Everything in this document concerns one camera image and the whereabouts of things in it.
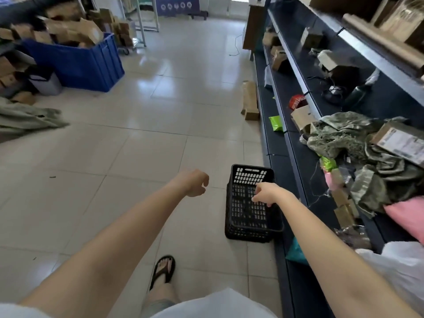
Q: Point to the blue printed banner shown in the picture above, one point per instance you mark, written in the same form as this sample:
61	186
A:
179	4

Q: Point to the small grey waste bin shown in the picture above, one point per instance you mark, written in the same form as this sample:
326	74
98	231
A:
46	84

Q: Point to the small brown cardboard box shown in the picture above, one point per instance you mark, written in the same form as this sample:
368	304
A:
344	215
339	195

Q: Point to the clear crinkled plastic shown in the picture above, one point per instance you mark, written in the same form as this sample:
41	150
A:
352	236

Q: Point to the person's right forearm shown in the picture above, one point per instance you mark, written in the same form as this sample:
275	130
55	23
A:
338	261

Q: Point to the teal parcel bag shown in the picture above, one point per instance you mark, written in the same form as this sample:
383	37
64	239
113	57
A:
294	253

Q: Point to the pink soft packet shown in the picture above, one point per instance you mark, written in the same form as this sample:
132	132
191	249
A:
407	216

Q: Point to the row of cardboard boxes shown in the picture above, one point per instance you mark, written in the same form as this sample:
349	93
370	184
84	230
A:
391	26

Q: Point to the black flip-flop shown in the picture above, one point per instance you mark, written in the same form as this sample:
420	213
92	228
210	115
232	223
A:
169	271

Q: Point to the long brown cardboard box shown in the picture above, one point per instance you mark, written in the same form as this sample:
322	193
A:
250	99

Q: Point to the person's left leg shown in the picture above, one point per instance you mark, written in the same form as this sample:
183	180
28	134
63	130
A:
159	294

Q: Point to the grey green fabric sheet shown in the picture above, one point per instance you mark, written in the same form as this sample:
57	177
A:
26	117

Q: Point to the camouflage cloth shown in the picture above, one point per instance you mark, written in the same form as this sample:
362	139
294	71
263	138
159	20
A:
344	139

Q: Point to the person's left hand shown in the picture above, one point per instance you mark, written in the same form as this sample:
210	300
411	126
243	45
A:
193	183

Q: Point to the person's white shirt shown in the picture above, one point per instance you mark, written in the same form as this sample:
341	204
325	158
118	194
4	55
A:
215	304

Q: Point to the person's right hand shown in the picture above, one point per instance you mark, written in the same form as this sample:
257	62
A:
271	193

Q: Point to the black plastic basket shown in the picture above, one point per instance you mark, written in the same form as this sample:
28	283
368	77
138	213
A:
251	229

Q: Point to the labelled brown cardboard box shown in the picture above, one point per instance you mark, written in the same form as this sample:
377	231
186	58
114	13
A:
400	144

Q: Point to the dark bottle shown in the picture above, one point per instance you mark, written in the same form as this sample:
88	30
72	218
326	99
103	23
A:
356	94

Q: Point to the small open cardboard box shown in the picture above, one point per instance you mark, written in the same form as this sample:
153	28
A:
302	118

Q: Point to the person's left forearm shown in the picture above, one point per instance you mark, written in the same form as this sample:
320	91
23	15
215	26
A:
106	248

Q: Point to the white plastic bag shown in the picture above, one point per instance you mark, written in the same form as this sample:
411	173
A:
394	271

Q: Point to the large blue plastic bin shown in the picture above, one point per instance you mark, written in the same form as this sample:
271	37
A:
76	66

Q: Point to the pile of cardboard boxes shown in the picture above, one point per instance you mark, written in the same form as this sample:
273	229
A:
79	29

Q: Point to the red packet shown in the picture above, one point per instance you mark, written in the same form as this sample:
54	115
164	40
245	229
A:
297	101

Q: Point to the small pink packet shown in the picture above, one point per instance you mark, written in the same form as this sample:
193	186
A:
329	180

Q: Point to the green snack packet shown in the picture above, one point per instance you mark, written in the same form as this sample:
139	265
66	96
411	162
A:
328	163
276	123

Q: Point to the light metal frame table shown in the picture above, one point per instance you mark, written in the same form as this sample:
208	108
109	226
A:
142	23

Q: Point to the brown wooden cabinet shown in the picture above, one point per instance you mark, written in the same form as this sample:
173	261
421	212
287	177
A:
254	29

